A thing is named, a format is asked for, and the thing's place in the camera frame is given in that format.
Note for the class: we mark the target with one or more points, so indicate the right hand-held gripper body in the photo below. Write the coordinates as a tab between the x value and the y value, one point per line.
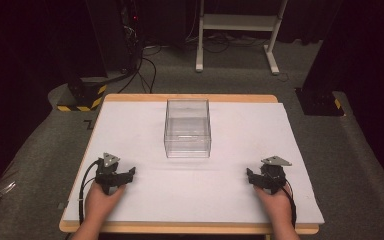
273	175

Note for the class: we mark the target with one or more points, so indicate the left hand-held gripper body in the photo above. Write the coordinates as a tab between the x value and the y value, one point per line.
107	168

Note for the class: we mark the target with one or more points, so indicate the person's right hand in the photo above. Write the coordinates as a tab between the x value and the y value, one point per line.
275	206

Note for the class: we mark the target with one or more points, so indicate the person's left hand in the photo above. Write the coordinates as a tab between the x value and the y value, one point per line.
101	201

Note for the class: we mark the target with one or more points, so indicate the white table mat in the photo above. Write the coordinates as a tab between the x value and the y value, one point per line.
213	186

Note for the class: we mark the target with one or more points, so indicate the clear plastic box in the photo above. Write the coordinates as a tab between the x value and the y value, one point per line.
187	133

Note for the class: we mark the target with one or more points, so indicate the black stand base striped edge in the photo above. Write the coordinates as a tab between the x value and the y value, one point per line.
81	95

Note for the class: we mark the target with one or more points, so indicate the wooden table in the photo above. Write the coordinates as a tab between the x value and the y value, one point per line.
193	97

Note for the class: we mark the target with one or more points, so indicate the black computer tower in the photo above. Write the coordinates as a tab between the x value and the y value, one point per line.
113	33

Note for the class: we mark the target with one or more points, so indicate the white metal stand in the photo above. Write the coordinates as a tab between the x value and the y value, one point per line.
236	22

